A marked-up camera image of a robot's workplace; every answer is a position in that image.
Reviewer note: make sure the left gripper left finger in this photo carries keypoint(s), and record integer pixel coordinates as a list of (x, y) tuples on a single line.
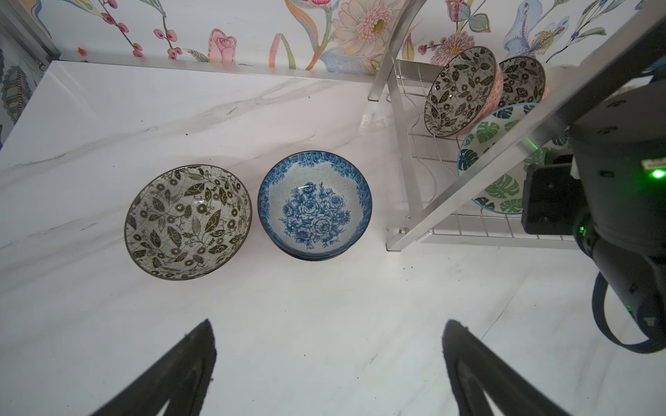
[(176, 384)]

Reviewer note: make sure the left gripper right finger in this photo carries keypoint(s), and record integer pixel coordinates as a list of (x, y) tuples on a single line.
[(478, 377)]

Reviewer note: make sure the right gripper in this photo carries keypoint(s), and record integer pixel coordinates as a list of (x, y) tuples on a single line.
[(552, 197)]

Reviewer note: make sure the black floral pattern bowl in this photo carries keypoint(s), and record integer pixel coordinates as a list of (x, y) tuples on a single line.
[(524, 81)]

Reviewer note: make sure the red pattern bowl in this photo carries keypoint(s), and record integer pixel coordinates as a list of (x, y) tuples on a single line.
[(467, 89)]

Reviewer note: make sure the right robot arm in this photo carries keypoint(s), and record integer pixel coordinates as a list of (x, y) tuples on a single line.
[(608, 193)]

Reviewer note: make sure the steel two-tier dish rack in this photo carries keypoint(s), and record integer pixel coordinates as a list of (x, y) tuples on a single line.
[(636, 45)]

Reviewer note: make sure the blue floral bowl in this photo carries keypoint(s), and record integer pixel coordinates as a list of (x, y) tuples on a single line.
[(314, 205)]

